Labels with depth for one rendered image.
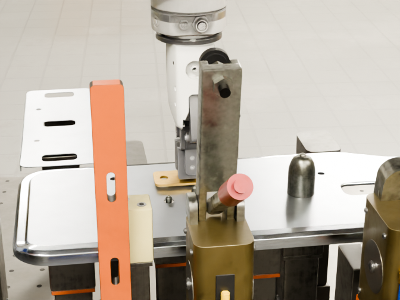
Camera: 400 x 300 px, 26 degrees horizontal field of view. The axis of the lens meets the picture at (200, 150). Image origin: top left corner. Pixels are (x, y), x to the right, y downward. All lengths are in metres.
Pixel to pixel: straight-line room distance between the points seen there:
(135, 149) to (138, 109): 2.93
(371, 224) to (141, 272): 0.23
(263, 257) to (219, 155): 0.21
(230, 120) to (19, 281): 0.73
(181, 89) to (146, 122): 3.00
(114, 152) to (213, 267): 0.14
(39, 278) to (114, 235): 0.63
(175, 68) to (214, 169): 0.18
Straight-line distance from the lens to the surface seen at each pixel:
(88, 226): 0.95
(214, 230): 0.83
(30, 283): 1.43
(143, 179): 1.05
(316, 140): 1.20
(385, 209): 0.85
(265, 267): 0.99
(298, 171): 1.00
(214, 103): 0.78
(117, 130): 0.78
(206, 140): 0.79
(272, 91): 4.35
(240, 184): 0.70
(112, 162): 0.79
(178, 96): 0.95
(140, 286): 0.89
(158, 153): 3.63
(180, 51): 0.94
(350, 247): 1.09
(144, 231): 0.85
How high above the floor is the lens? 1.45
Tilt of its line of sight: 23 degrees down
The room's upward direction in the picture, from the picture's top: straight up
